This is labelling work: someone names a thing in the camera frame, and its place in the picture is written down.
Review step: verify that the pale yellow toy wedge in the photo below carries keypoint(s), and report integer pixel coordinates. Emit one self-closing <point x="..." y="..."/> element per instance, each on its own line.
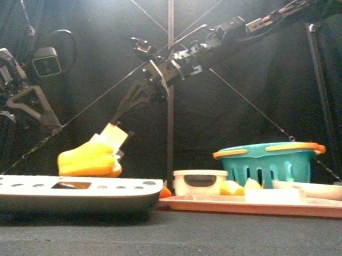
<point x="252" y="184"/>

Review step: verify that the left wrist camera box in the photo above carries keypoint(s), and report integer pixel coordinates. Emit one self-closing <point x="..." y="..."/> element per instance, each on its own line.
<point x="46" y="65"/>

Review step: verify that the yellow toy food chunk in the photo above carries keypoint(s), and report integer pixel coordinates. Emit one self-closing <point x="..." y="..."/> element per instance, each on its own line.
<point x="232" y="188"/>

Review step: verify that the teal basket orange rim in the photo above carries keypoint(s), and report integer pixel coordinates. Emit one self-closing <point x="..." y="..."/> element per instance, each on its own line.
<point x="249" y="163"/>

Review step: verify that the metal frame post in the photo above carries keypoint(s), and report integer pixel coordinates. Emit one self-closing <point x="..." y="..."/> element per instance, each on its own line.
<point x="318" y="83"/>

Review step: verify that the small orange toy piece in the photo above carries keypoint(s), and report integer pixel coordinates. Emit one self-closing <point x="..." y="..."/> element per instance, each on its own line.
<point x="165" y="192"/>

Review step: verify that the cream toy cleaver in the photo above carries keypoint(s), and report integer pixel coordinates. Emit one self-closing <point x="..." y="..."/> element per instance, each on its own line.
<point x="114" y="135"/>

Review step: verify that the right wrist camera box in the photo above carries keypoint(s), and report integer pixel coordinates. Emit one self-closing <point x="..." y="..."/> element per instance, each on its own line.
<point x="142" y="46"/>

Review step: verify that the yellow toy food piece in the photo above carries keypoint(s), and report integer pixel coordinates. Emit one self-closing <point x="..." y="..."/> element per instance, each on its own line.
<point x="85" y="160"/>

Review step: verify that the pink cutting board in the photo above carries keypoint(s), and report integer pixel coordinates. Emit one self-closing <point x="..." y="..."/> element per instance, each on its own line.
<point x="222" y="206"/>

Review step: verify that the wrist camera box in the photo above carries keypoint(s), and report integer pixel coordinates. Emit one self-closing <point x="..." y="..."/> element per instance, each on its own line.
<point x="46" y="65"/>
<point x="142" y="46"/>

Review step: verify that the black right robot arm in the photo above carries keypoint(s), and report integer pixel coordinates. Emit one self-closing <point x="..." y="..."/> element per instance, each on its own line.
<point x="232" y="36"/>

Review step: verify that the thin metal frame pole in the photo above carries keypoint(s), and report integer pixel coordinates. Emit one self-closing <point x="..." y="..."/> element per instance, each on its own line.
<point x="170" y="133"/>

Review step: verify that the white toy food slice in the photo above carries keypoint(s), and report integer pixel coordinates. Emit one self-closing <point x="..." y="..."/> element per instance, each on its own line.
<point x="274" y="196"/>

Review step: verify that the white toy kitchen scale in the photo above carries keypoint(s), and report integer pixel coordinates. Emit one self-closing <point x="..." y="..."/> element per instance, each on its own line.
<point x="67" y="200"/>

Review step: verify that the white round toy container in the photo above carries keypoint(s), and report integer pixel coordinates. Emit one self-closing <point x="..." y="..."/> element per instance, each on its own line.
<point x="182" y="186"/>

